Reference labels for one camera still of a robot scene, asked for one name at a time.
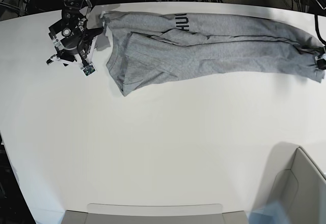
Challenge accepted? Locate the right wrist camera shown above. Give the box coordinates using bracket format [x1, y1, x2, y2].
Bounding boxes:
[81, 64, 96, 76]

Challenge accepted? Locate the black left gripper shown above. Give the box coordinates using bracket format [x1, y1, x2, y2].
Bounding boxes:
[315, 53, 326, 70]

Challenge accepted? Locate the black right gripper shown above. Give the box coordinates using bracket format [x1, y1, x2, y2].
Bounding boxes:
[46, 9, 104, 66]

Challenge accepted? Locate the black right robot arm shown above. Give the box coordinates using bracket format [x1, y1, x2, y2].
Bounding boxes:
[46, 0, 103, 69]

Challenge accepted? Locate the grey cardboard box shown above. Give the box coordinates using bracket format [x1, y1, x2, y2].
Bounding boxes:
[266, 147, 325, 223]

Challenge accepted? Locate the grey T-shirt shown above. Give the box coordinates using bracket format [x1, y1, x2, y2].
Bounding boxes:
[102, 12, 325, 96]

